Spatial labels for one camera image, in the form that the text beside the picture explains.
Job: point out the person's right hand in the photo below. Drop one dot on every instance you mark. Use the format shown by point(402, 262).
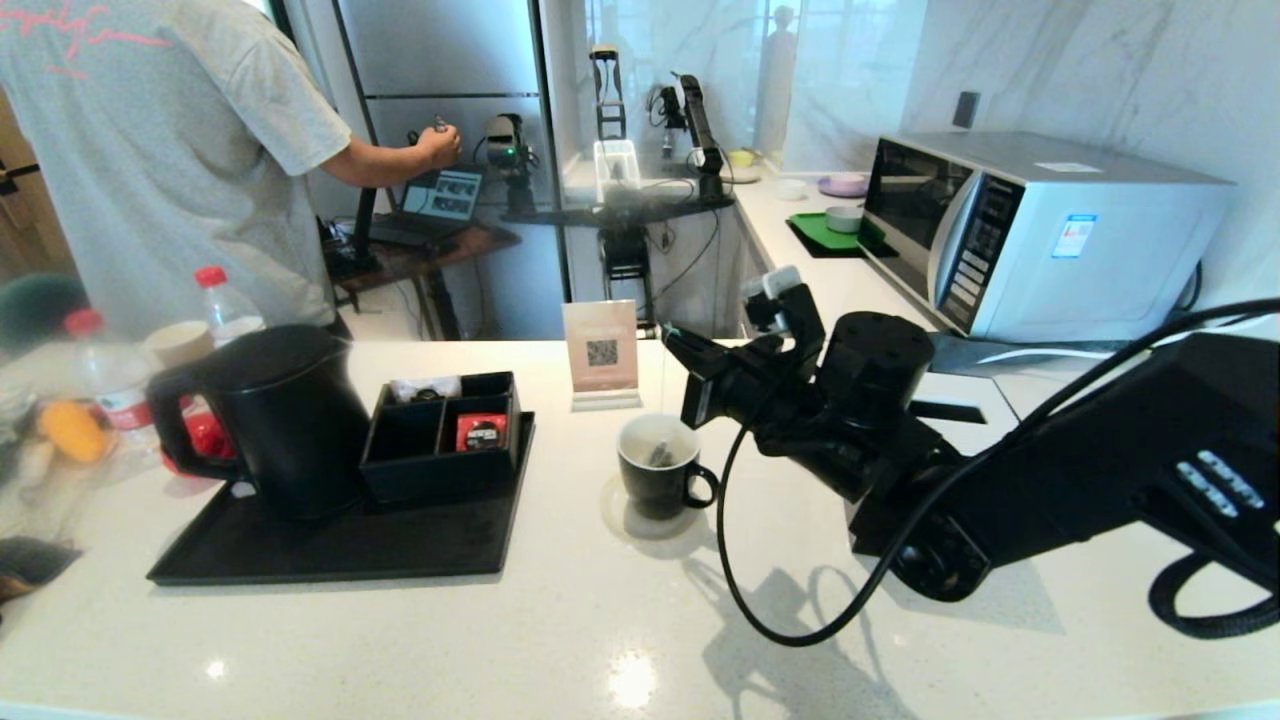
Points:
point(440, 148)

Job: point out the green tray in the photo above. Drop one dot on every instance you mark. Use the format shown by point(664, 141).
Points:
point(815, 232)

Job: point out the water bottle red cap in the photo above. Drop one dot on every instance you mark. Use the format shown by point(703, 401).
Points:
point(110, 380)
point(228, 305)

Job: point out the black electric kettle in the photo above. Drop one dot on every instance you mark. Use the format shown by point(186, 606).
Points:
point(290, 430)

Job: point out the brown paper cup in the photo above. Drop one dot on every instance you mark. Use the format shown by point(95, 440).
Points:
point(180, 342)

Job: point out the purple plate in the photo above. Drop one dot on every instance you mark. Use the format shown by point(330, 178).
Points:
point(842, 184)

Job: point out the grey refrigerator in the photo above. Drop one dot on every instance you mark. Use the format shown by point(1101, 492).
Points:
point(460, 60)

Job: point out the small grey bowl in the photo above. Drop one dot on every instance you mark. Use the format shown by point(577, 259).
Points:
point(843, 218)

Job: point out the orange toy fruit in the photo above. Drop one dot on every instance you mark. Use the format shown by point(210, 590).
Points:
point(72, 432)

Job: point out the black tissue box white lid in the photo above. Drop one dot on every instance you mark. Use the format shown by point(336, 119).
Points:
point(990, 395)

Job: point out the white dish rack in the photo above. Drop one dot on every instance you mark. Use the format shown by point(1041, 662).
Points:
point(617, 163)

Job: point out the black compartment organizer box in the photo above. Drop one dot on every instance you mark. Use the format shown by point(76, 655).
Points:
point(430, 478)

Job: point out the white saucer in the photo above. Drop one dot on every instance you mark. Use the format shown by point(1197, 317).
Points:
point(611, 510)

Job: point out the black serving tray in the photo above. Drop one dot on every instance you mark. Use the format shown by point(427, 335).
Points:
point(350, 550)

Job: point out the white sugar sachets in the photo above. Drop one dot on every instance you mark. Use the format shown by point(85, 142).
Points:
point(425, 388)

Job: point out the wooden desk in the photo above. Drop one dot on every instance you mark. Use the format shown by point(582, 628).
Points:
point(470, 243)

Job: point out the black computer mouse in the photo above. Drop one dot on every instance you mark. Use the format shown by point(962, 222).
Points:
point(440, 247)

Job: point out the black mug white inside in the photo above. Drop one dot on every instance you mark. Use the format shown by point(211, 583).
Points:
point(655, 490)

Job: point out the red coffee sachet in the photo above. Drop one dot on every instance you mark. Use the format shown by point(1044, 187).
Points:
point(481, 433)

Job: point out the red toy apple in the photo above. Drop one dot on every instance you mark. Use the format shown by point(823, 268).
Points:
point(208, 438)

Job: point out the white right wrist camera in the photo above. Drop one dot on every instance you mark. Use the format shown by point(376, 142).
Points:
point(785, 298)

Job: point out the beige round dish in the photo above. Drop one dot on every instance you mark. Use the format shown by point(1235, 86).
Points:
point(745, 162)

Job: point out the black laptop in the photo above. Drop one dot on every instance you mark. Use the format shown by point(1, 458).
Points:
point(440, 195)

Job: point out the QR code sign stand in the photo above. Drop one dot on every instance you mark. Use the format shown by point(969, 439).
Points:
point(600, 350)

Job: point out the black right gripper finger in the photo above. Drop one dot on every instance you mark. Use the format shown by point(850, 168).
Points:
point(692, 365)
point(700, 345)

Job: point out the person in grey t-shirt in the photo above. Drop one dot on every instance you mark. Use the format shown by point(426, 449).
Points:
point(160, 150)

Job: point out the tall black frame stand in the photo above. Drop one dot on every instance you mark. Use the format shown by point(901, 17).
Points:
point(607, 98)

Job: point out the small white bowl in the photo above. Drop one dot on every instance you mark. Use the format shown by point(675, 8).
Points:
point(789, 187)

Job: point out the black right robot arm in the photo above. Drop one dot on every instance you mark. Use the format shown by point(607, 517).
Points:
point(1050, 480)

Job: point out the green chair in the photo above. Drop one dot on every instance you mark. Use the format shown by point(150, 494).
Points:
point(35, 305)

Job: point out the dark wall socket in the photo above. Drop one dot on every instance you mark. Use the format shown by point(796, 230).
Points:
point(966, 109)

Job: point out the person's right forearm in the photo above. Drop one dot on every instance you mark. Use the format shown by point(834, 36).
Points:
point(375, 168)

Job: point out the silver microwave oven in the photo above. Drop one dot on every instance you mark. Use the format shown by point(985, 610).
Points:
point(1100, 255)

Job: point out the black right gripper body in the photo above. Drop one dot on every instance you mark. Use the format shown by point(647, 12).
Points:
point(760, 390)

